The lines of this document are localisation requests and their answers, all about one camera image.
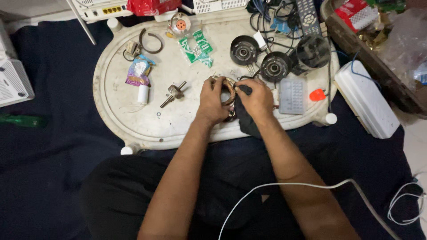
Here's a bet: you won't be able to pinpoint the white router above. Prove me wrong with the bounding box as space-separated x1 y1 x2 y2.
65 0 134 46

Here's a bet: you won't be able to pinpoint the orange plastic pick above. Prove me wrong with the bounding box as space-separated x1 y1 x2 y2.
309 88 326 102

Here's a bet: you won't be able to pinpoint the small white adapter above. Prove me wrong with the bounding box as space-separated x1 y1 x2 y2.
253 31 268 51

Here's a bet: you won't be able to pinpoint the person's left hand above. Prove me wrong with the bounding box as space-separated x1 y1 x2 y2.
195 76 237 125

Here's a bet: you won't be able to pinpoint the black motor end cover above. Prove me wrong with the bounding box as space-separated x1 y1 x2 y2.
260 51 293 83
230 35 261 66

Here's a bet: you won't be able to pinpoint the black cloth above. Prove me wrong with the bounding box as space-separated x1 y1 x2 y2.
234 85 263 139

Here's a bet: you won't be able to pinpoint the white plastic basket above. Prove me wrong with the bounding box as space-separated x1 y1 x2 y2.
192 0 249 14

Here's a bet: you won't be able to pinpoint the person's black trousers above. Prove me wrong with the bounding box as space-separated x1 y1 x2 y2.
79 154 301 240

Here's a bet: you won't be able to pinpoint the white plastic box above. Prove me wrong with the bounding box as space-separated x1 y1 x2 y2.
334 60 401 140

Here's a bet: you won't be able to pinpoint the black motor housing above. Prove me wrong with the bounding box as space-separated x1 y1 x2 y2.
289 35 331 76

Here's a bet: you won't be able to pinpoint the white device casing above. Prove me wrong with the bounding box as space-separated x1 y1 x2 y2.
0 21 36 108

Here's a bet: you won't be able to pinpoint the red plastic bag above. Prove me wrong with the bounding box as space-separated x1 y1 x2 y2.
126 0 183 17

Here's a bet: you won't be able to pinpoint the white cable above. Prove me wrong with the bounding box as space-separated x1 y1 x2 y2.
218 172 427 240

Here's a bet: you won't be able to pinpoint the small grey capacitor block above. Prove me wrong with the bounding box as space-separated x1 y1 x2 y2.
123 41 142 62

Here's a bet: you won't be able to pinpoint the white oval plastic table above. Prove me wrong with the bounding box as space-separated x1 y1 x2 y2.
93 15 340 155

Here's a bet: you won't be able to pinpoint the grey remote control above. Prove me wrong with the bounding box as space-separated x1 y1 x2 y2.
296 0 323 37

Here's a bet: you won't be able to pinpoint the green screwdriver handle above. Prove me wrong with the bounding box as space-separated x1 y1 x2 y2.
0 113 47 128

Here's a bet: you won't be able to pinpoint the person's right hand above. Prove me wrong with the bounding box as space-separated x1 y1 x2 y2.
233 79 275 124

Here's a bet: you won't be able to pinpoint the motor rotor with shaft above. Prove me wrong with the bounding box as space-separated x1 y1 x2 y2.
160 81 187 109

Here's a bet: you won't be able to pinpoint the curved metal band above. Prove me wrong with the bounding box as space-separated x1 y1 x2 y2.
139 28 164 55

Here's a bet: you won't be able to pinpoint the purple snack wrapper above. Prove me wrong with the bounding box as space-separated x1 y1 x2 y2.
125 55 156 87

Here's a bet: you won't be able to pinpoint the dark blue floor mat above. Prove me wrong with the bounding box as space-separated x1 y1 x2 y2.
0 18 427 240

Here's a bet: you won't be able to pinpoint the green plastic packet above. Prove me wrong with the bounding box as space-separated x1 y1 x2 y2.
178 29 214 68

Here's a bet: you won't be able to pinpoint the tangle of black cables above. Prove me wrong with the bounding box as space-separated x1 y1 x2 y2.
247 0 334 114

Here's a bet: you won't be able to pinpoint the white thread spool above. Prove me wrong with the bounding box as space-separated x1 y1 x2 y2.
137 85 149 104

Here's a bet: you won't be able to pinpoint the grey keypad rubber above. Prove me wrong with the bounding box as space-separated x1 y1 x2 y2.
278 78 307 115

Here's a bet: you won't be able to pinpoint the wooden crate with clutter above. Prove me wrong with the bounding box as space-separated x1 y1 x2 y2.
320 0 427 120

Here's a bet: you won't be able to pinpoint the copper wound motor stator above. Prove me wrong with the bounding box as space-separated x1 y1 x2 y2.
211 76 238 121

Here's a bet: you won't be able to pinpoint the clear round lamp holder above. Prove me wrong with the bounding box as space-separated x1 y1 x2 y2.
165 12 192 38

